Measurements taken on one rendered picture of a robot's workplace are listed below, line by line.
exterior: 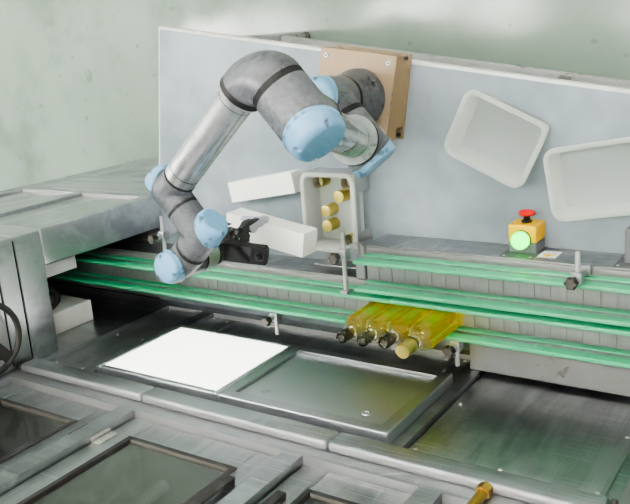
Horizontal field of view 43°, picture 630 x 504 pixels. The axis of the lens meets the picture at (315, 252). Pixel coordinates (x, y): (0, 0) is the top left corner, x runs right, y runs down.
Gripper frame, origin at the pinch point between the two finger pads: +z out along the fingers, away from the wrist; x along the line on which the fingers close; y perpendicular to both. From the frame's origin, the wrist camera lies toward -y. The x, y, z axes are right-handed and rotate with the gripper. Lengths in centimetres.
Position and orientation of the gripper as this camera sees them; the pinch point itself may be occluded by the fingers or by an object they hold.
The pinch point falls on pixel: (267, 232)
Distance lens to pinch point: 203.9
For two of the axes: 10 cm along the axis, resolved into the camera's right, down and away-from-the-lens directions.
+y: -8.3, -2.4, 5.0
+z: 5.5, -2.6, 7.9
